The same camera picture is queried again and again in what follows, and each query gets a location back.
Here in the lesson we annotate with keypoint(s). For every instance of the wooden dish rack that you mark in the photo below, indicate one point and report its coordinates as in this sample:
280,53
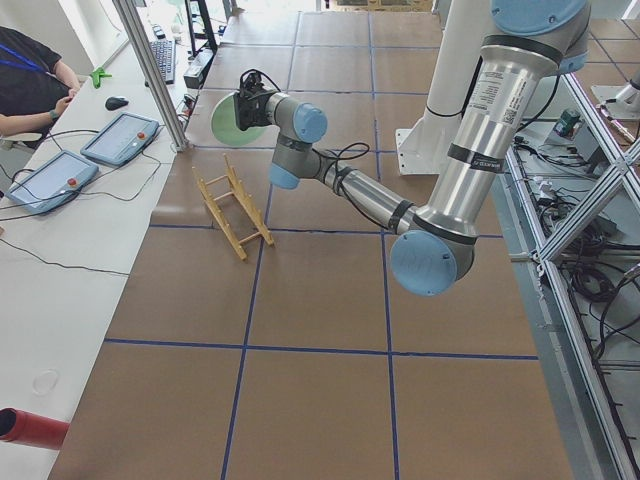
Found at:
233,209

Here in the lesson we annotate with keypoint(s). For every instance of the near blue teach pendant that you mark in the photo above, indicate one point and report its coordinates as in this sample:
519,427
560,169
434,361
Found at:
57,181

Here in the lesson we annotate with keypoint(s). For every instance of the aluminium frame post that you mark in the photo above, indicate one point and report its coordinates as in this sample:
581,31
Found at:
138,38

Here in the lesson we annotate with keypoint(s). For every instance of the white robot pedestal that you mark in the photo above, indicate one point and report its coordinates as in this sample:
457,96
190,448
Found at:
423,148

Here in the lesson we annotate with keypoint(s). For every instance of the far blue teach pendant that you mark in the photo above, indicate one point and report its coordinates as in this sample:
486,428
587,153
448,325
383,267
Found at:
121,140

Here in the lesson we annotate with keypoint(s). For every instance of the red cylinder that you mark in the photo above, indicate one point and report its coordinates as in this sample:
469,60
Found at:
26,428

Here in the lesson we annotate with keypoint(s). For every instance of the green plastic clamp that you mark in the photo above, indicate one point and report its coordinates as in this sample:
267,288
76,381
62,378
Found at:
98,75

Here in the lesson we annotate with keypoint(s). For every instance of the black keyboard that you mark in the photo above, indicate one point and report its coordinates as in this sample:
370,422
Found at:
164,51

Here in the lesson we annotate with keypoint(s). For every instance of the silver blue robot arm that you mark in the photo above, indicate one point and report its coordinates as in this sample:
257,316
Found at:
492,58

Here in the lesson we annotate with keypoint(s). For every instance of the blue teach pendant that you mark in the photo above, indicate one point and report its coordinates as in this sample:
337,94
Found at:
121,140
57,181

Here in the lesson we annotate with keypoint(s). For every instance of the black computer mouse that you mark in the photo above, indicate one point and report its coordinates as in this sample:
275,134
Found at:
115,102

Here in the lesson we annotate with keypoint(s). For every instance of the light green ceramic plate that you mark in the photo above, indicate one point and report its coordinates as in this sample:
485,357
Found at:
225,129

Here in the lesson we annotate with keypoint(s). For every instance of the seated person in black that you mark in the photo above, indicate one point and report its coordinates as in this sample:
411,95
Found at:
37,86

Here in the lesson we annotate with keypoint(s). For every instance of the brown paper table cover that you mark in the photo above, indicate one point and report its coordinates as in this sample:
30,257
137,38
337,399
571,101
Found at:
308,360

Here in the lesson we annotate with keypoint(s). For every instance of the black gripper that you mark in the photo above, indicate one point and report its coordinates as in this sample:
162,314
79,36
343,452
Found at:
253,111

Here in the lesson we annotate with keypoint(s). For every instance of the aluminium side frame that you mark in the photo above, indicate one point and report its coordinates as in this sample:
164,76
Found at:
579,191

